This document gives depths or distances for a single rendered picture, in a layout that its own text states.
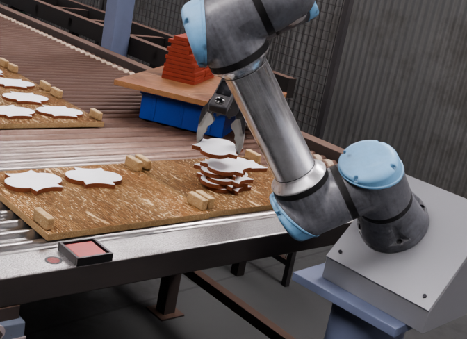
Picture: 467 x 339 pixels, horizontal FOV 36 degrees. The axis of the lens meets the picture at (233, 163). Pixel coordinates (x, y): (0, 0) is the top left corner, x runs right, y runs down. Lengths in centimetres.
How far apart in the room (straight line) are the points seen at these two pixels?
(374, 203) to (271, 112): 28
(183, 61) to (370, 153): 127
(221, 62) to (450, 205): 61
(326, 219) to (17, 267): 58
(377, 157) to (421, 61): 346
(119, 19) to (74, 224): 220
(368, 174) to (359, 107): 372
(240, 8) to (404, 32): 373
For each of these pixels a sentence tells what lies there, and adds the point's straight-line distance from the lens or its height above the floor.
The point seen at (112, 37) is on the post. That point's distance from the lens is 358.
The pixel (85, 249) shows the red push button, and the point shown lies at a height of 93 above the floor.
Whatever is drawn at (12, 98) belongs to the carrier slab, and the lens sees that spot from 238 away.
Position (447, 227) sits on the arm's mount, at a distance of 156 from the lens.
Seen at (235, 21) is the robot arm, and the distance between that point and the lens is 123.
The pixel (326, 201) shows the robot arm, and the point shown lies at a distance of 140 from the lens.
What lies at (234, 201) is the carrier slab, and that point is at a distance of 175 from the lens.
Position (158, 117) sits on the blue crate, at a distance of 243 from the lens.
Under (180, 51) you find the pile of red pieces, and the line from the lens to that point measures 257.
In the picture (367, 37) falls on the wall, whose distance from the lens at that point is 508.
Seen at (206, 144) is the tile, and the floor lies 104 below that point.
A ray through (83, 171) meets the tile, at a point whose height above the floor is 95.
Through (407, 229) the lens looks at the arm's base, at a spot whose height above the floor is 104.
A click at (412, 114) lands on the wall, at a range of 488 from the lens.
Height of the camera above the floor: 151
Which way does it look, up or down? 16 degrees down
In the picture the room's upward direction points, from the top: 11 degrees clockwise
